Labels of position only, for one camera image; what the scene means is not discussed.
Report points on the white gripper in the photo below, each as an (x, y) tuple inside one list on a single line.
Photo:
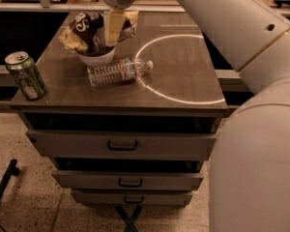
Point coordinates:
[(115, 19)]

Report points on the brown chip bag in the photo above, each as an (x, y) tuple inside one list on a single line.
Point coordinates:
[(85, 33)]

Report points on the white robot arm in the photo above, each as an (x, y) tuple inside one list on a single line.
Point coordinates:
[(249, 172)]

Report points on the white bowl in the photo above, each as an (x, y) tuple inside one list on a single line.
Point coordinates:
[(102, 57)]

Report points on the clear plastic water bottle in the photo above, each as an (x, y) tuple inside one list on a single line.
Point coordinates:
[(118, 71)]

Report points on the green soda can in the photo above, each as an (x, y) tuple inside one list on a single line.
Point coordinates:
[(25, 74)]

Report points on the grey drawer cabinet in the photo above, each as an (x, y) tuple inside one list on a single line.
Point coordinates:
[(181, 94)]

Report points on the top grey drawer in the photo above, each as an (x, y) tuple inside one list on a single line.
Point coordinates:
[(108, 145)]

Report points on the grey drawer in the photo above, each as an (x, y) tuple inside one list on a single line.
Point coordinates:
[(127, 180), (108, 145), (132, 197)]

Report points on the middle grey drawer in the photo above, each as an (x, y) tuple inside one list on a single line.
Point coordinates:
[(127, 180)]

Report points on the bottom grey drawer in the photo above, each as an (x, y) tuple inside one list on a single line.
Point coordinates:
[(132, 197)]

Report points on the black left base leg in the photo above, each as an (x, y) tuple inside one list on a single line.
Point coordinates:
[(12, 170)]

